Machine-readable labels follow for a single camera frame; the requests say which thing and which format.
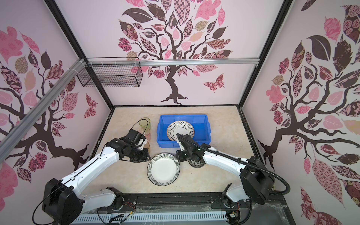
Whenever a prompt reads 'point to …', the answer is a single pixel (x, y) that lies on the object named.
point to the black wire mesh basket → (110, 75)
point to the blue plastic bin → (202, 130)
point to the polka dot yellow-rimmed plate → (180, 127)
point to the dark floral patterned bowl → (196, 164)
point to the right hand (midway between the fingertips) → (176, 154)
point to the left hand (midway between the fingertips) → (148, 161)
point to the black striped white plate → (163, 168)
